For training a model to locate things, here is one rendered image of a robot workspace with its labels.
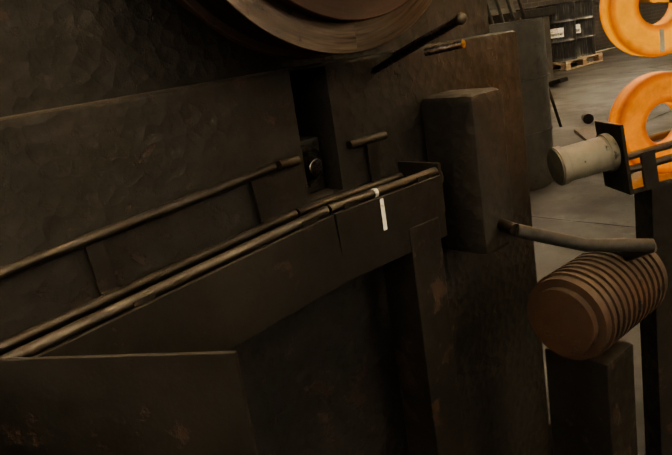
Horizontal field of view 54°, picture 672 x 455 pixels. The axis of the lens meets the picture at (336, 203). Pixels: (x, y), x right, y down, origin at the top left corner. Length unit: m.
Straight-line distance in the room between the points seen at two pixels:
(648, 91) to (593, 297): 0.33
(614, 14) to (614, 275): 0.37
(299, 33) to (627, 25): 0.52
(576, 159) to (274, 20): 0.52
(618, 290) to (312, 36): 0.55
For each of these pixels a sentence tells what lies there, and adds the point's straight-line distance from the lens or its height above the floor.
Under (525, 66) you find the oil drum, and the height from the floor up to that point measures 0.65.
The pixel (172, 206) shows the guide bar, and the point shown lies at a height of 0.75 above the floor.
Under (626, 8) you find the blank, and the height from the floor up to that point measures 0.88.
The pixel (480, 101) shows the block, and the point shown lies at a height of 0.79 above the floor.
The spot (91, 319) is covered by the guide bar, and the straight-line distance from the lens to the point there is 0.63.
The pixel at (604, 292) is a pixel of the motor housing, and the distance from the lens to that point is 0.98.
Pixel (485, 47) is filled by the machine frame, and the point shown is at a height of 0.85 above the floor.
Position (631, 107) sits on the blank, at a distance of 1.07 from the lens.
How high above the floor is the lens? 0.89
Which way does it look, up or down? 13 degrees down
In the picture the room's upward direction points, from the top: 9 degrees counter-clockwise
